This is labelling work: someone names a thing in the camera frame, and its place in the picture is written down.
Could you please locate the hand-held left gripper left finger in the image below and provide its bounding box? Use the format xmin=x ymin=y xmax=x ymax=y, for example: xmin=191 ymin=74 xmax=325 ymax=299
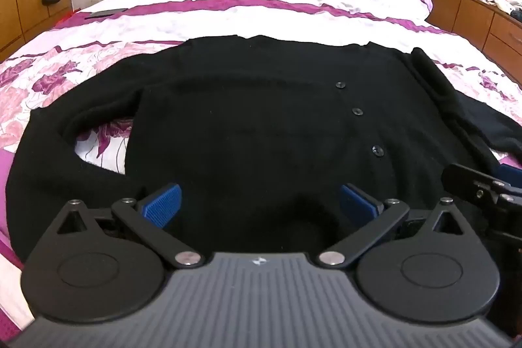
xmin=55 ymin=184 xmax=203 ymax=268

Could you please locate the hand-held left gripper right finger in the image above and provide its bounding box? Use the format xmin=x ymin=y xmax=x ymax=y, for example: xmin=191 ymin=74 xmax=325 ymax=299
xmin=319 ymin=184 xmax=468 ymax=267

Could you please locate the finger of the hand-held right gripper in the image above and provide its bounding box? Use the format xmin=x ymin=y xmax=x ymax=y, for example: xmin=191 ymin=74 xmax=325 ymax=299
xmin=493 ymin=164 xmax=522 ymax=189
xmin=442 ymin=164 xmax=509 ymax=207

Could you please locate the black knit cardigan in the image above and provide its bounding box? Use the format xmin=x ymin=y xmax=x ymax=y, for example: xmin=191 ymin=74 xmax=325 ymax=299
xmin=5 ymin=34 xmax=522 ymax=263

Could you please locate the pile of clothes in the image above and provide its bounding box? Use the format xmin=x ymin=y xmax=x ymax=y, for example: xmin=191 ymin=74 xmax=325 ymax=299
xmin=461 ymin=0 xmax=522 ymax=23

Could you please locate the wooden window cabinet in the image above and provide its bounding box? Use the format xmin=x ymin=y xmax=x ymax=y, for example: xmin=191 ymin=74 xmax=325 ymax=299
xmin=424 ymin=0 xmax=522 ymax=67

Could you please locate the bed with floral purple duvet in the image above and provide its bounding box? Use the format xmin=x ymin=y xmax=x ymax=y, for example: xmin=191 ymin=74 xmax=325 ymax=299
xmin=0 ymin=0 xmax=522 ymax=332

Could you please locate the black phone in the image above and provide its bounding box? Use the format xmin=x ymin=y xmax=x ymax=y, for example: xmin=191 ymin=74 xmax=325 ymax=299
xmin=84 ymin=8 xmax=128 ymax=20

